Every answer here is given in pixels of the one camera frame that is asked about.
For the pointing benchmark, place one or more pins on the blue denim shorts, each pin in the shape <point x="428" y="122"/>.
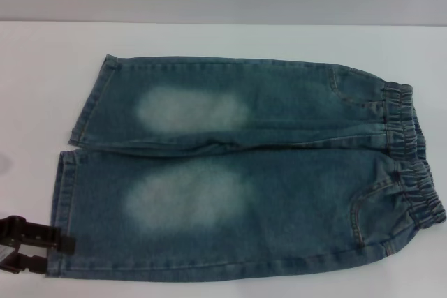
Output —
<point x="265" y="186"/>

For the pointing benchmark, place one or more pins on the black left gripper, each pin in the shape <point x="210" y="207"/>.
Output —
<point x="10" y="230"/>

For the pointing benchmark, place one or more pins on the white label tag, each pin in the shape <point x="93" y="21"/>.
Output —
<point x="5" y="252"/>

